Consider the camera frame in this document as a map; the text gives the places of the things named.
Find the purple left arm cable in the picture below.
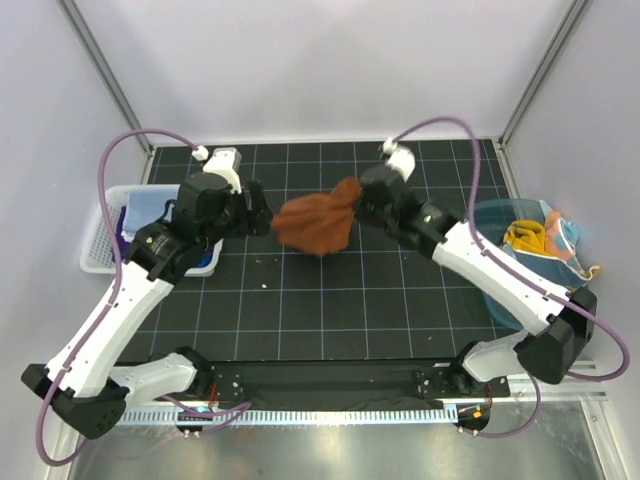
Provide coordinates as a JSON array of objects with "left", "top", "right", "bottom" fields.
[{"left": 35, "top": 128, "right": 251, "bottom": 467}]

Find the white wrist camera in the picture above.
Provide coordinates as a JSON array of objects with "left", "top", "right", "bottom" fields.
[
  {"left": 191, "top": 146, "right": 242, "bottom": 193},
  {"left": 381, "top": 138, "right": 416, "bottom": 183}
]

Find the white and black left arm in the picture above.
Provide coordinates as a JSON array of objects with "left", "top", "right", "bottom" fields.
[{"left": 21, "top": 173, "right": 273, "bottom": 440}]

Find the purple folded towel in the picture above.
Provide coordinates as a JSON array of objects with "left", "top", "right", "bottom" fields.
[{"left": 115, "top": 206, "right": 136, "bottom": 259}]

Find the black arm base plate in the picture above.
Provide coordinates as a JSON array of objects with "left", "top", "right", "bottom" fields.
[{"left": 152, "top": 357, "right": 512, "bottom": 435}]

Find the white slotted cable duct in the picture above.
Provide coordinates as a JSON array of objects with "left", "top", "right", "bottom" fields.
[{"left": 118, "top": 404, "right": 458, "bottom": 427}]

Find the white plastic basket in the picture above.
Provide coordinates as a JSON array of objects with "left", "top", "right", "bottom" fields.
[{"left": 79, "top": 184, "right": 225, "bottom": 278}]

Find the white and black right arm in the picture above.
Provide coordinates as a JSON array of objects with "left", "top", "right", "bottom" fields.
[{"left": 355, "top": 164, "right": 597, "bottom": 396}]

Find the brown towel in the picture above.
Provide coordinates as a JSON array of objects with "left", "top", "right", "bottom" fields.
[{"left": 271, "top": 176, "right": 361, "bottom": 257}]

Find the aluminium frame rail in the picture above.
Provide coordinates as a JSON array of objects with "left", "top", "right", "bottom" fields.
[{"left": 506, "top": 374, "right": 608, "bottom": 402}]

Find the light blue bear towel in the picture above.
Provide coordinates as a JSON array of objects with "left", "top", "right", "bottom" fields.
[{"left": 121, "top": 185, "right": 178, "bottom": 241}]

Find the blue plastic basin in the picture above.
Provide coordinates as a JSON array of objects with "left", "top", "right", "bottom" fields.
[{"left": 472, "top": 198, "right": 598, "bottom": 331}]

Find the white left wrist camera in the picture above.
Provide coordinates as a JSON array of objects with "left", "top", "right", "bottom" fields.
[{"left": 191, "top": 146, "right": 242, "bottom": 193}]

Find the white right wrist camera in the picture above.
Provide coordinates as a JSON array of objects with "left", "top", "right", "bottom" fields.
[{"left": 381, "top": 138, "right": 416, "bottom": 183}]

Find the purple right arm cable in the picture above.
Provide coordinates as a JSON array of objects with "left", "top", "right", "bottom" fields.
[{"left": 392, "top": 116, "right": 629, "bottom": 439}]

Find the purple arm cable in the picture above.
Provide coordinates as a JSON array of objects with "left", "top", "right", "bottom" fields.
[
  {"left": 35, "top": 128, "right": 251, "bottom": 467},
  {"left": 392, "top": 116, "right": 629, "bottom": 439}
]

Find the multicolour striped towel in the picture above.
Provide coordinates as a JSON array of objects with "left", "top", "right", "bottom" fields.
[{"left": 501, "top": 199, "right": 601, "bottom": 290}]

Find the blue folded towel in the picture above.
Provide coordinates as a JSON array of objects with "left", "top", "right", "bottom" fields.
[{"left": 194, "top": 247, "right": 218, "bottom": 270}]

